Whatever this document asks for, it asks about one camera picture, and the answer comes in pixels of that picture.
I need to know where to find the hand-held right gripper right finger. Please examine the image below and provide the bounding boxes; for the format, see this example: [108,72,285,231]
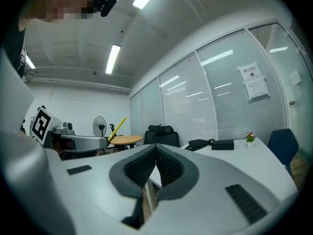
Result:
[144,142,300,235]

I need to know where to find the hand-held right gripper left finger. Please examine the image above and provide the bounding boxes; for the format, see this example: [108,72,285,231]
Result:
[45,142,157,235]

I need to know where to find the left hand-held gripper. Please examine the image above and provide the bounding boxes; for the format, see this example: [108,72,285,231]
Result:
[30,106,110,154]

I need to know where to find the yellow utility knife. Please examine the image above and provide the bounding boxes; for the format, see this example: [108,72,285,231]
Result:
[107,116,128,142]

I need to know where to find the black standing fan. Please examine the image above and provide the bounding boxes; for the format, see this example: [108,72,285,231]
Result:
[92,116,108,138]

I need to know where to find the black box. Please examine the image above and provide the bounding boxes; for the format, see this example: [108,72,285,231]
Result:
[211,139,235,151]

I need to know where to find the black bag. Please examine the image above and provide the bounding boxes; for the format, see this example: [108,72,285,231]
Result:
[187,138,216,152]

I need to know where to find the white table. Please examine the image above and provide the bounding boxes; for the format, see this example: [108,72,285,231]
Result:
[146,137,299,205]

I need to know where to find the round wooden table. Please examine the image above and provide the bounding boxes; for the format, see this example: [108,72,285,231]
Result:
[109,135,144,148]

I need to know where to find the small potted flower plant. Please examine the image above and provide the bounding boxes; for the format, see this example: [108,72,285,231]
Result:
[245,131,256,149]

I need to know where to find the white ceiling pipes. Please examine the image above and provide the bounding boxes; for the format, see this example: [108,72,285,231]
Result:
[23,67,133,93]

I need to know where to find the black office chair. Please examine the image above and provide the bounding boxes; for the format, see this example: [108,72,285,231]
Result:
[143,124,181,148]

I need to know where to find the dark blue chair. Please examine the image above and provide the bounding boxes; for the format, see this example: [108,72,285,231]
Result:
[266,128,300,179]

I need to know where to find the white paper notices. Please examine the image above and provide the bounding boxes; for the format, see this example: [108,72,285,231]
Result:
[237,61,271,102]

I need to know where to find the person's black shirt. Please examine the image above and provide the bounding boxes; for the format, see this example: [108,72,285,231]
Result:
[2,15,27,79]

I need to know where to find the small white paper sheet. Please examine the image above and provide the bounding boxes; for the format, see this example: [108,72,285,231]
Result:
[289,70,302,86]

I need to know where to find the person's head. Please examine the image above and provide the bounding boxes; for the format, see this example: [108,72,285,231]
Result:
[18,0,99,32]

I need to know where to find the grey gripper camera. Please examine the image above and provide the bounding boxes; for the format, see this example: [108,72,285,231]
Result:
[54,121,76,135]

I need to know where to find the black head-mounted camera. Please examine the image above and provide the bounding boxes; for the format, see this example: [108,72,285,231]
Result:
[92,0,118,18]

